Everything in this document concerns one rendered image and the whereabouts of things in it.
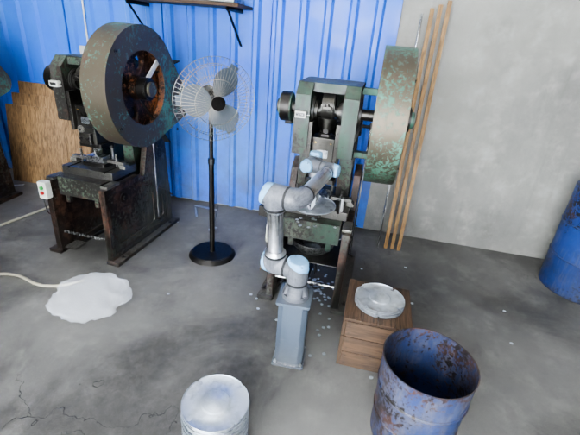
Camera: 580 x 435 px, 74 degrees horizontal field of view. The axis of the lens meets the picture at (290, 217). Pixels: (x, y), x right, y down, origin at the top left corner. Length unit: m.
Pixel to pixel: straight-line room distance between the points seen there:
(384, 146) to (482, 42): 1.78
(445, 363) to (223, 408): 1.10
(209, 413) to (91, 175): 2.13
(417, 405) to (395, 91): 1.49
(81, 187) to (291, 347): 1.99
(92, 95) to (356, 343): 2.19
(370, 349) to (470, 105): 2.32
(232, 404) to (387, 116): 1.58
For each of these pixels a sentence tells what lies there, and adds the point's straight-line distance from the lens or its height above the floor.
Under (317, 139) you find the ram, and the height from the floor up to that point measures 1.16.
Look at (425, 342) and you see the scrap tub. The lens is 2.15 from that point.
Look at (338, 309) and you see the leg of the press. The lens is 2.81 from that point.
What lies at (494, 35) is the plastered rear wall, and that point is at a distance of 3.76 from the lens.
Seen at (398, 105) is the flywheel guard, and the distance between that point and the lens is 2.16.
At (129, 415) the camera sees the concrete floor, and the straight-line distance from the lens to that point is 2.27.
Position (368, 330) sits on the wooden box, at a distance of 2.28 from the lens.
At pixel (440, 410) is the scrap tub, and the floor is 0.41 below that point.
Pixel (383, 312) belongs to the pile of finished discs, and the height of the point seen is 0.39.
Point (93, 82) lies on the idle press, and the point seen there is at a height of 1.40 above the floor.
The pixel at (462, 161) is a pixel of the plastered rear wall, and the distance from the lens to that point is 3.87.
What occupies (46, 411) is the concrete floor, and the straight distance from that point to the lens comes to 2.42.
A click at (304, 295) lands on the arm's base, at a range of 2.12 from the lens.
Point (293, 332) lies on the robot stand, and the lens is 2.23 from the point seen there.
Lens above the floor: 1.74
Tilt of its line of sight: 25 degrees down
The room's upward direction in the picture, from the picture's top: 5 degrees clockwise
